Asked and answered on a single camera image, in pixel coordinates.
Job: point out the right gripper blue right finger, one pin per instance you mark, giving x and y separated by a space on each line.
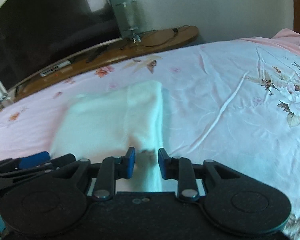
181 170

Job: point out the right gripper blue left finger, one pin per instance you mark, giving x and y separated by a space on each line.
109 171

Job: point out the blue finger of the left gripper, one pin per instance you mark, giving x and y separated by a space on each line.
33 160

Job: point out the white knit sweater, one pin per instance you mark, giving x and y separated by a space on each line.
105 125

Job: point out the silver set-top box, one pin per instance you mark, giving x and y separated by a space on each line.
54 68

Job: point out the pink floral bed sheet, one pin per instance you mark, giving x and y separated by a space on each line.
236 102

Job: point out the wooden TV console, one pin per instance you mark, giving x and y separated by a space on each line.
151 42

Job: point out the large black curved television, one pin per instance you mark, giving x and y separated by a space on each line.
35 34

